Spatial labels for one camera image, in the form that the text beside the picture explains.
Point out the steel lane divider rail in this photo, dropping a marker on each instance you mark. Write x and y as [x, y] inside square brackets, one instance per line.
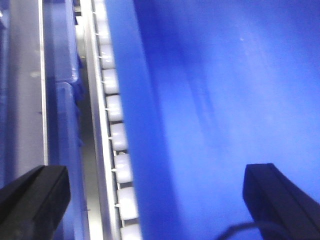
[23, 90]

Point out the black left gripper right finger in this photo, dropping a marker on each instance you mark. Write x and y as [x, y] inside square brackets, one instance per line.
[271, 197]

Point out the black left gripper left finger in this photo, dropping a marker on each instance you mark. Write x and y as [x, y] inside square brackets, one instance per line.
[33, 205]

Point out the white roller conveyor track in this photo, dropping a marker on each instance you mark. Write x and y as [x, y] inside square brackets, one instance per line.
[115, 183]

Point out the blue bin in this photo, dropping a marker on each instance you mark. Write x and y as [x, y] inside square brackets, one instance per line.
[208, 87]
[63, 70]

